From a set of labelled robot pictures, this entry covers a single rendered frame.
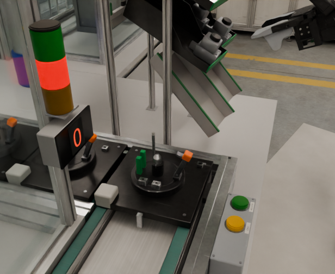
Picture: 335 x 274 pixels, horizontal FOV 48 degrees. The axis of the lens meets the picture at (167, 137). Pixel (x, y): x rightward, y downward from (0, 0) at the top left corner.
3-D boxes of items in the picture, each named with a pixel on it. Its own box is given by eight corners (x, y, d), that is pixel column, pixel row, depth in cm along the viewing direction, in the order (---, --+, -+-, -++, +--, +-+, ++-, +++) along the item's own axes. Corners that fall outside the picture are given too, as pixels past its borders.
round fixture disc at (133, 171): (191, 168, 100) (191, 162, 99) (175, 203, 89) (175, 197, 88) (142, 158, 104) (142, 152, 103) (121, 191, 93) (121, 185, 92)
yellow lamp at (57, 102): (79, 104, 70) (75, 80, 67) (64, 117, 66) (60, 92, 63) (55, 100, 71) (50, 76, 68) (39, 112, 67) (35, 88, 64)
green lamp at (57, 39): (71, 53, 64) (67, 24, 61) (55, 63, 60) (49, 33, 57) (45, 49, 65) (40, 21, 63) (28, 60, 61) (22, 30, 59)
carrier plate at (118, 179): (212, 166, 104) (213, 160, 103) (190, 229, 85) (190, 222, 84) (132, 150, 110) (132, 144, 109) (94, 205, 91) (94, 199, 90)
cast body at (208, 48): (216, 59, 105) (229, 39, 100) (211, 66, 102) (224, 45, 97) (191, 43, 105) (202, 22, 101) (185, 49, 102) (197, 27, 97)
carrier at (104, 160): (128, 149, 111) (125, 113, 104) (89, 204, 92) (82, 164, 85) (56, 135, 117) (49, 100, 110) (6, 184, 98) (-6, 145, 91)
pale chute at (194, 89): (224, 117, 119) (235, 111, 116) (208, 138, 109) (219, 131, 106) (169, 46, 115) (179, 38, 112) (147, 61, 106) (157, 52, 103)
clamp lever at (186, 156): (181, 173, 94) (193, 153, 90) (179, 178, 93) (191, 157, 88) (169, 167, 94) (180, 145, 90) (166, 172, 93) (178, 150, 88)
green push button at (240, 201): (248, 203, 92) (249, 197, 91) (246, 214, 89) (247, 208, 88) (233, 199, 93) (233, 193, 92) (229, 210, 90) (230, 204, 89)
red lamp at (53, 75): (75, 79, 67) (71, 53, 64) (60, 92, 63) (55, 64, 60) (50, 75, 68) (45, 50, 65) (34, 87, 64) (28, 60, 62)
